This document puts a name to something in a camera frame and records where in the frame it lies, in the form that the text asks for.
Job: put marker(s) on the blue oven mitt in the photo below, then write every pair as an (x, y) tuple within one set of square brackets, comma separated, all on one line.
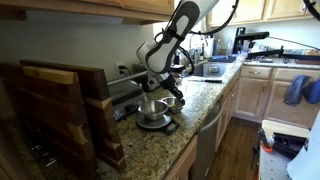
[(293, 94)]

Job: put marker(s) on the kitchen sink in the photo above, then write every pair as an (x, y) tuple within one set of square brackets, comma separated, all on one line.
[(210, 70)]

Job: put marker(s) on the dark wooden cutting board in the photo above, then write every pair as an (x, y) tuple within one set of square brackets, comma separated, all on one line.
[(51, 103), (99, 110)]

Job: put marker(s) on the large steel mixing bowl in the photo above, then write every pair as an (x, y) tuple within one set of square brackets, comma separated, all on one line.
[(153, 110)]

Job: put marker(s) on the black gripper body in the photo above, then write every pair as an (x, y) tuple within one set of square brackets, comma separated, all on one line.
[(169, 84)]

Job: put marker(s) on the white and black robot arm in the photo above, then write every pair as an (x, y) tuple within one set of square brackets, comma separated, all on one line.
[(156, 57)]

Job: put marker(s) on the stainless steel toaster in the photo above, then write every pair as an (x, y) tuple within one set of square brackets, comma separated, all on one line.
[(148, 82)]

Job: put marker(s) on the wall power outlet with plug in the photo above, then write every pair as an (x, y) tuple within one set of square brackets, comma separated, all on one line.
[(122, 70)]

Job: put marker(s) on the blue hanging towel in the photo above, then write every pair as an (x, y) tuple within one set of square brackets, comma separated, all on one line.
[(311, 92)]

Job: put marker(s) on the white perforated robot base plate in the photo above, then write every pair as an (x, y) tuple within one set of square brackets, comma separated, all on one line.
[(304, 166)]

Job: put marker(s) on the lower wooden cabinets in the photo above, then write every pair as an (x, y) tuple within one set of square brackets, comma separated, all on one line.
[(257, 93)]

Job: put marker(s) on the stainless panini grill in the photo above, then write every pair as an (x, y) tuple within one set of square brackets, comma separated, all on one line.
[(126, 95)]

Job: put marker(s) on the upper wooden cabinets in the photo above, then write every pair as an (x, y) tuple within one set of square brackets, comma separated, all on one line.
[(138, 12)]

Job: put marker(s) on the wooden cabinets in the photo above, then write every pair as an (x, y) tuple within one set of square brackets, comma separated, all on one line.
[(257, 93), (138, 12)]

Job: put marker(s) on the stainless dishwasher with handle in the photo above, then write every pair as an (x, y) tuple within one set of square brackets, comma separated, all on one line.
[(206, 143)]

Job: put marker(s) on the black handled kitchen knife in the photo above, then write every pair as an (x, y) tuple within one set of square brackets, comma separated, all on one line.
[(206, 80)]

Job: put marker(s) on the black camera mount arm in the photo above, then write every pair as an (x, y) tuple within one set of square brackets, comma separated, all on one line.
[(245, 43)]

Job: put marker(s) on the dark wooden cutting board front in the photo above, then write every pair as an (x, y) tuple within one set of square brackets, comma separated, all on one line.
[(51, 103)]

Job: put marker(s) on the small steel bowl with food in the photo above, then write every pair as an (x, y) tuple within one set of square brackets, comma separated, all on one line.
[(174, 104)]

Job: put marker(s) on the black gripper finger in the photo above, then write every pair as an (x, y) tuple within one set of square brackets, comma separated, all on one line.
[(181, 100)]

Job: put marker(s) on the round digital kitchen scale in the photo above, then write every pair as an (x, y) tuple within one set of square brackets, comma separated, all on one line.
[(165, 124)]

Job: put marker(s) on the dark wooden cutting board rear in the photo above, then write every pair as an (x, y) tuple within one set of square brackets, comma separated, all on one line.
[(99, 110)]

